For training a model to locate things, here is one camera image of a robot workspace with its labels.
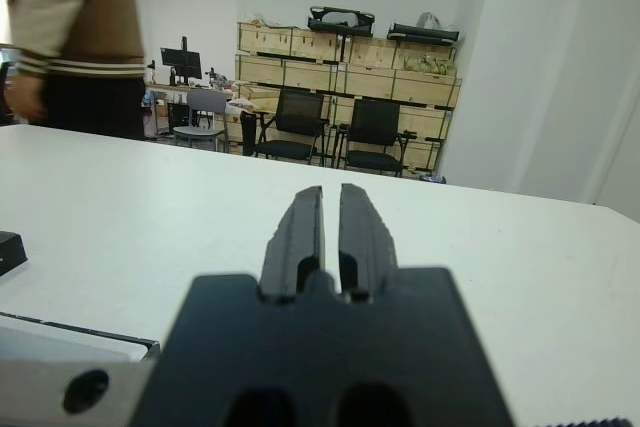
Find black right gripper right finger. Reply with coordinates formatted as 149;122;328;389
337;182;400;304

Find flat black carry case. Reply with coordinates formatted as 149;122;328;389
386;20;461;47

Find black bin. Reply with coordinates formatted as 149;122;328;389
238;110;258;157

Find grey chair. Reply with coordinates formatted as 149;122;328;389
171;88;230;152

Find black computer monitor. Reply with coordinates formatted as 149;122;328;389
159;35;204;87

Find black mesh armchair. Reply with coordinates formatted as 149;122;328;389
253;87;331;167
335;97;419;179

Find open black carry case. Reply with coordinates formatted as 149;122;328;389
306;5;377;38

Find stacked wooden crates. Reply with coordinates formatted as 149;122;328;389
233;20;464;173

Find bare hand of vest person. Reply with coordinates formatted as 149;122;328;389
6;72;50;125

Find black glossy box lid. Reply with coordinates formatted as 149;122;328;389
0;230;29;277

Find person in brown vest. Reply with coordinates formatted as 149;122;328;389
0;0;150;142

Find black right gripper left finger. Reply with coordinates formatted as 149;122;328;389
259;185;327;306

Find filled white plastic bag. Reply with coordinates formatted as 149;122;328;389
226;95;257;114

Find cream sleeved forearm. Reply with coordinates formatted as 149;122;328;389
3;0;90;77

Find small grey machine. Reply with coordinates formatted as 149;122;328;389
206;65;230;89

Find black box with white insert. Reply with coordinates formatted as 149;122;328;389
0;310;162;364

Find wooden top desk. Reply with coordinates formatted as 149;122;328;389
144;77;236;138

